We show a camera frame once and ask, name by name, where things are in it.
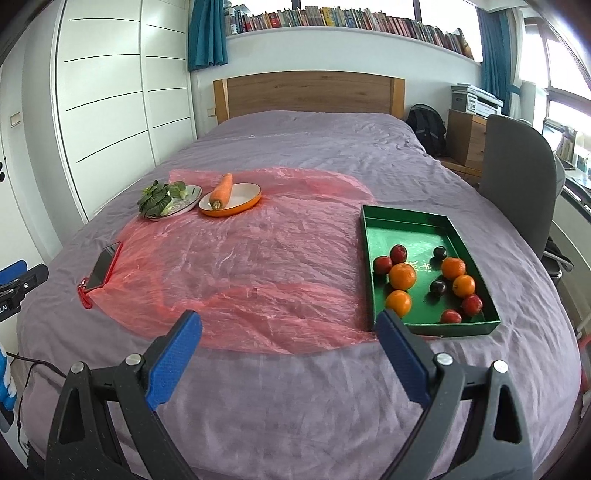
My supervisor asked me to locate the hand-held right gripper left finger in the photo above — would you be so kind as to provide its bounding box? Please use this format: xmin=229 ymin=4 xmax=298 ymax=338
xmin=44 ymin=309 xmax=204 ymax=480

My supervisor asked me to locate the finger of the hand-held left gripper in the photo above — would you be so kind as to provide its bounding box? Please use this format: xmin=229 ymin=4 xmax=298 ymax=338
xmin=0 ymin=260 xmax=28 ymax=287
xmin=0 ymin=263 xmax=49 ymax=301

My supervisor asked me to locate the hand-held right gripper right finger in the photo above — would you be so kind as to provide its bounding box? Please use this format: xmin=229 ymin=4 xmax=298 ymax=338
xmin=374 ymin=308 xmax=536 ymax=480

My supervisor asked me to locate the large orange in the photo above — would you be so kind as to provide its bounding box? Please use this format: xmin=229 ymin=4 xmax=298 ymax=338
xmin=389 ymin=263 xmax=417 ymax=291

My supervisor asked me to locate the green tray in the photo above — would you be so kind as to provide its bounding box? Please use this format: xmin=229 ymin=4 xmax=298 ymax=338
xmin=360 ymin=205 xmax=502 ymax=337

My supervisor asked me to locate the smartphone in red case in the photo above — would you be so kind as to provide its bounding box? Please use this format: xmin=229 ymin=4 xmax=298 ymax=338
xmin=85 ymin=241 xmax=123 ymax=292

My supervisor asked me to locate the blue and white object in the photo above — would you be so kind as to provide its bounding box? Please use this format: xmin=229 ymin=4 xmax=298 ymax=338
xmin=0 ymin=344 xmax=19 ymax=432

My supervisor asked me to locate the pink plastic sheet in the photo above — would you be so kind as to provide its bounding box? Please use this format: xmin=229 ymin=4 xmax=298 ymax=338
xmin=78 ymin=167 xmax=384 ymax=356

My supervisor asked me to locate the bok choy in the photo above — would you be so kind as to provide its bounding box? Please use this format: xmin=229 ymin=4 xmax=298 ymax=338
xmin=137 ymin=181 xmax=188 ymax=217

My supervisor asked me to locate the white plate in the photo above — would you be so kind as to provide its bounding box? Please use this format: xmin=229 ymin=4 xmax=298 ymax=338
xmin=145 ymin=185 xmax=203 ymax=221

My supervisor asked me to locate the carrot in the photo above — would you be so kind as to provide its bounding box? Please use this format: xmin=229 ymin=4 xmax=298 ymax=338
xmin=209 ymin=173 xmax=234 ymax=211

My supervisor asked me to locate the orange-rimmed oval dish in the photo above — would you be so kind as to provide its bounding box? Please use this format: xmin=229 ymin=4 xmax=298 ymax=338
xmin=198 ymin=183 xmax=262 ymax=218

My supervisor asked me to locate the white wardrobe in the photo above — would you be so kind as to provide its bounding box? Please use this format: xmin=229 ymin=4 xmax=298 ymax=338
xmin=51 ymin=0 xmax=197 ymax=222

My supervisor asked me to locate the white desk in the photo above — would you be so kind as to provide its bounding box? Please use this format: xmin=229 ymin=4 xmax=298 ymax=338
xmin=551 ymin=152 xmax=591 ymax=333

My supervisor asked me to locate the grey office chair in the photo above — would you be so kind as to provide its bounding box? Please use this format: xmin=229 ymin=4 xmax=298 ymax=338
xmin=478 ymin=114 xmax=575 ymax=278

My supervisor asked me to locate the wooden cabinet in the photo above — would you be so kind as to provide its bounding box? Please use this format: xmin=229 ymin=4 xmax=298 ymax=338
xmin=438 ymin=108 xmax=489 ymax=185

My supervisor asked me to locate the black backpack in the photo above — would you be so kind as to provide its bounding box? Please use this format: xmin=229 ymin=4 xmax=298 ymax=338
xmin=405 ymin=104 xmax=448 ymax=158

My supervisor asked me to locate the bed with purple cover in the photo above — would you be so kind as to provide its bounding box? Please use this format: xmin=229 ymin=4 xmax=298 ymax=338
xmin=16 ymin=111 xmax=583 ymax=480

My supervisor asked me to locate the white printer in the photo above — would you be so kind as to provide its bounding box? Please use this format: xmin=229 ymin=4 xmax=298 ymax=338
xmin=450 ymin=83 xmax=505 ymax=116

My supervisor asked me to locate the wooden headboard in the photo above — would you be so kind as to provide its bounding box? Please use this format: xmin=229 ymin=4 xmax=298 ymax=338
xmin=213 ymin=71 xmax=406 ymax=125

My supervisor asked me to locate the white air purifier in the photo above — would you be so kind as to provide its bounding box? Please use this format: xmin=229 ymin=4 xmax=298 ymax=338
xmin=516 ymin=82 xmax=550 ymax=127

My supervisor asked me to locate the teal curtain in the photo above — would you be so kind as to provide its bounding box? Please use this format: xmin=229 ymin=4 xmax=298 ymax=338
xmin=478 ymin=7 xmax=522 ymax=112
xmin=188 ymin=0 xmax=229 ymax=71

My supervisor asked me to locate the side window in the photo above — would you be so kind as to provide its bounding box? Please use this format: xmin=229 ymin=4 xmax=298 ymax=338
xmin=517 ymin=18 xmax=591 ymax=134

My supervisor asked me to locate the row of books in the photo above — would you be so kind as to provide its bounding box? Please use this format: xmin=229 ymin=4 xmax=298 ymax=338
xmin=225 ymin=4 xmax=475 ymax=60

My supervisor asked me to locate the black cable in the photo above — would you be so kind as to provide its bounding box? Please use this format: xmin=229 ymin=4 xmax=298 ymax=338
xmin=7 ymin=353 xmax=70 ymax=462

